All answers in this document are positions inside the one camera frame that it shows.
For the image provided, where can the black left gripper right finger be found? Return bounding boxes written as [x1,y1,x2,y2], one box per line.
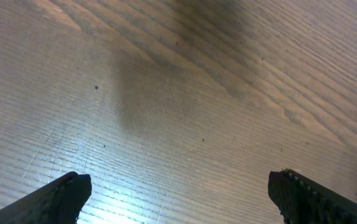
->
[268,169,357,224]

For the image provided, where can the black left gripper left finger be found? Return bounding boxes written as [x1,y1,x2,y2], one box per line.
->
[0,171,92,224]

